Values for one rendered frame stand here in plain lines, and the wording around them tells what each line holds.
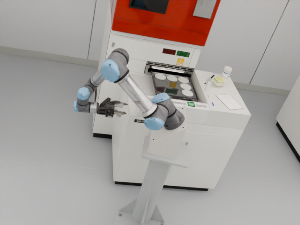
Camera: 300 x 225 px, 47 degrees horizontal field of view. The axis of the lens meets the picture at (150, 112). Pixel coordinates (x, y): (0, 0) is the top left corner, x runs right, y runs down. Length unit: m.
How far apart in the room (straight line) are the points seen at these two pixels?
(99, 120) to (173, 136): 1.35
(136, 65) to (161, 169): 1.06
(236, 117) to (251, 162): 1.29
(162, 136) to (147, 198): 0.65
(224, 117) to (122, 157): 0.90
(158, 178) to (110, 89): 1.07
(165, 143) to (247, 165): 1.83
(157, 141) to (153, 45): 1.05
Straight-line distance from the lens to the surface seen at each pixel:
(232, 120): 2.87
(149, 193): 2.71
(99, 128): 3.54
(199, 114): 2.74
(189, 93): 2.99
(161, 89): 2.92
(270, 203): 3.73
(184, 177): 3.21
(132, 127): 2.72
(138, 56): 3.10
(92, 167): 3.33
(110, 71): 1.97
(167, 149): 2.34
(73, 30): 4.62
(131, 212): 3.03
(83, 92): 2.27
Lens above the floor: 2.38
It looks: 35 degrees down
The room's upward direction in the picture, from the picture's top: 16 degrees clockwise
